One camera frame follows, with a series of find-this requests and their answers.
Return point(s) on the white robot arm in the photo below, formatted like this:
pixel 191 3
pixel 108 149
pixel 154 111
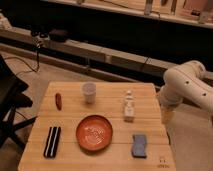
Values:
pixel 184 81

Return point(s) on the translucent plastic cup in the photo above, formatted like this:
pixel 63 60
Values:
pixel 89 92

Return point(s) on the white spray bottle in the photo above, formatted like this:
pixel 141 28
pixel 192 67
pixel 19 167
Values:
pixel 129 107

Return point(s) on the red chili pepper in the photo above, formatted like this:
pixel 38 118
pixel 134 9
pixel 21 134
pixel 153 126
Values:
pixel 58 101

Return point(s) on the blue sponge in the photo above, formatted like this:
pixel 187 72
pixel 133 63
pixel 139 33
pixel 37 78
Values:
pixel 139 146

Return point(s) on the black power adapter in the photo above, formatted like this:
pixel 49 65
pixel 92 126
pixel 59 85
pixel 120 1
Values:
pixel 58 35

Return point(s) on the black white striped case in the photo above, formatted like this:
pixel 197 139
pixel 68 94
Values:
pixel 52 141

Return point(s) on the black office chair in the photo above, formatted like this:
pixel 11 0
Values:
pixel 11 98

